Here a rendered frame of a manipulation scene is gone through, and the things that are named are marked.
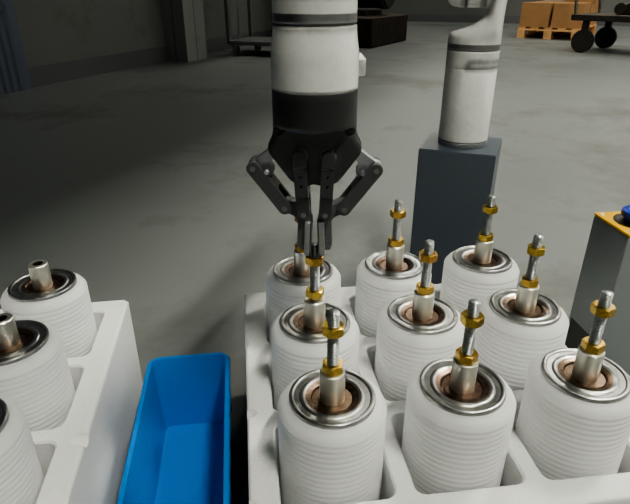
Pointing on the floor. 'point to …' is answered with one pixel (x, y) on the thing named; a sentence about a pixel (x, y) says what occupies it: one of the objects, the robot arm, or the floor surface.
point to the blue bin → (181, 433)
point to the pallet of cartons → (554, 18)
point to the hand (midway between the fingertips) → (314, 234)
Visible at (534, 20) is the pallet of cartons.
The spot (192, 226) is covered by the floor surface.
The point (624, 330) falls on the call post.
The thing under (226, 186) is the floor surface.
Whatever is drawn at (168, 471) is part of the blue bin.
